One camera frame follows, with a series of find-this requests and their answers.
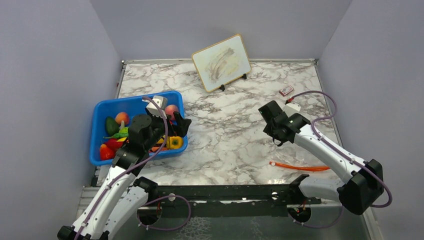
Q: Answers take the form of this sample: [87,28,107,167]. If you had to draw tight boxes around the peach at bin left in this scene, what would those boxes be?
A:
[114,112,130,126]

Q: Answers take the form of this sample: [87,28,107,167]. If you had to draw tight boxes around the peach at bin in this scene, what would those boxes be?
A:
[164,104,180,121]
[114,112,130,126]

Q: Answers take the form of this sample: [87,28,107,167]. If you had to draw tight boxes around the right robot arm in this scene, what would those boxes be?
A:
[258,100,384,215]

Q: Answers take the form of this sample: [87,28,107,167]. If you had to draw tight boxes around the yellow bell pepper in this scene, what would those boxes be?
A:
[166,136,184,150]

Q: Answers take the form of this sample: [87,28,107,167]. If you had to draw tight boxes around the clear zip top bag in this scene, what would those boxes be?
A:
[269,146,330,173]

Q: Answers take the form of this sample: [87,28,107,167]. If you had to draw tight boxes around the green chili pepper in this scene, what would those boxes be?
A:
[103,127,129,139]

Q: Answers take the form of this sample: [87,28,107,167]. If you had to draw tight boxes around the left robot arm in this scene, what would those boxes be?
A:
[57,110,177,240]

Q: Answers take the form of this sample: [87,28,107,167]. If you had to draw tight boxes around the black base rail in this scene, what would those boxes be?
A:
[90,167,322,220]

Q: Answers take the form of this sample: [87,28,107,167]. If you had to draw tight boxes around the red chili pepper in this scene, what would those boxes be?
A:
[104,137,127,152]

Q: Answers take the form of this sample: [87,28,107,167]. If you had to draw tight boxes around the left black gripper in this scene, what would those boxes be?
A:
[145,110,192,151]

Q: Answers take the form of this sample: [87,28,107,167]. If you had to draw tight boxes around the dark green avocado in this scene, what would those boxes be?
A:
[104,116,120,137]

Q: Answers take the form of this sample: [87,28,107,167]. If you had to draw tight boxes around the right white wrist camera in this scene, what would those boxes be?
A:
[282,102,301,117]

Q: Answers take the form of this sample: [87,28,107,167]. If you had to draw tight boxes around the blue plastic bin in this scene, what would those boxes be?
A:
[89,90,189,166]

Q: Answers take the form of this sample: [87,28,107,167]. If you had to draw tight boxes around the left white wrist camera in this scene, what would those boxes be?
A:
[142,95,168,118]

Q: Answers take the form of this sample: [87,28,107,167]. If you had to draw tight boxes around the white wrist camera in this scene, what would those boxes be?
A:
[282,102,301,117]
[142,95,168,118]

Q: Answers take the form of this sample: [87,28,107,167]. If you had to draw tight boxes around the small red card box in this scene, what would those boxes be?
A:
[279,85,294,97]

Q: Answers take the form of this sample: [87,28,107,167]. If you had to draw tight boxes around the peach at bin back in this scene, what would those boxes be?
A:
[164,104,180,121]

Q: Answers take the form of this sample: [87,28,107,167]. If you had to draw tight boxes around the whiteboard with yellow frame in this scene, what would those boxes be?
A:
[191,34,252,93]

